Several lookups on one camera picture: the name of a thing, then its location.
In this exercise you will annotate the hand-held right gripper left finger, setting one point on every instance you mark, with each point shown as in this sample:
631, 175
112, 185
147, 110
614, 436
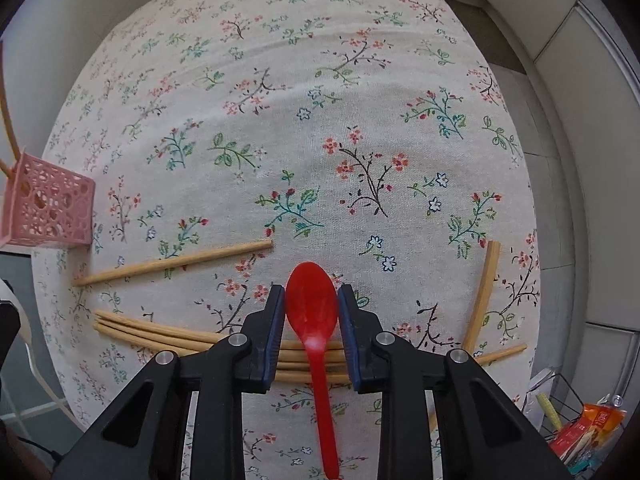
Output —
276, 340

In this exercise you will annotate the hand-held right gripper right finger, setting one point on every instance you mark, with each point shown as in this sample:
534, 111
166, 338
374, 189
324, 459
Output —
346, 340

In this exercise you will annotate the red plastic spoon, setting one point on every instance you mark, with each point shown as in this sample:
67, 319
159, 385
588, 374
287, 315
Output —
312, 310

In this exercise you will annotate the wooden chopstick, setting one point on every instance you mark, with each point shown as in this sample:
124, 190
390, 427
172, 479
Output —
295, 376
150, 326
500, 355
4, 167
481, 295
6, 110
170, 262

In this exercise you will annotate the pink perforated utensil holder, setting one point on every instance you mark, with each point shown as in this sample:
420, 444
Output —
47, 210

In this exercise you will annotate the floral tablecloth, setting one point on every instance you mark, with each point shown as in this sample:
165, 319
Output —
300, 85

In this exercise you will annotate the orange snack packet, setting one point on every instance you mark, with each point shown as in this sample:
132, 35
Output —
597, 422

